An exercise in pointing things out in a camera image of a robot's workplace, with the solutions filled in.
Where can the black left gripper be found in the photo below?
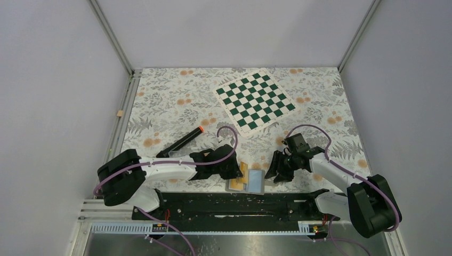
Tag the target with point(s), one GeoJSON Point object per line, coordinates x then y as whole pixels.
{"type": "Point", "coordinates": [234, 173]}

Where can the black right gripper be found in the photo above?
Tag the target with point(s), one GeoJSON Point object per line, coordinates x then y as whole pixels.
{"type": "Point", "coordinates": [284, 176]}

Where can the grey leather card holder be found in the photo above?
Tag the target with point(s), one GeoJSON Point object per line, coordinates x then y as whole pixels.
{"type": "Point", "coordinates": [253, 182]}

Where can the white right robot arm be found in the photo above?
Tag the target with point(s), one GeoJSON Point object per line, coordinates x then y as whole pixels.
{"type": "Point", "coordinates": [368, 203]}

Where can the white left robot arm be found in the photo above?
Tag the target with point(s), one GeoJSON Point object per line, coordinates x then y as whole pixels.
{"type": "Point", "coordinates": [125, 179]}

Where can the black marker orange cap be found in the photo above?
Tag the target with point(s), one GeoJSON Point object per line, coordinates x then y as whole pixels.
{"type": "Point", "coordinates": [180, 143]}

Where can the green white chessboard mat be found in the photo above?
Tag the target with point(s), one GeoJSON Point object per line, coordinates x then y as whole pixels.
{"type": "Point", "coordinates": [254, 101]}

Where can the floral tablecloth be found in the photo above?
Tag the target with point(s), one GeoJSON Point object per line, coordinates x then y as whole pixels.
{"type": "Point", "coordinates": [169, 103]}

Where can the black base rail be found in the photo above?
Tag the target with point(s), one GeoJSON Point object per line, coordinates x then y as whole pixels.
{"type": "Point", "coordinates": [222, 212]}

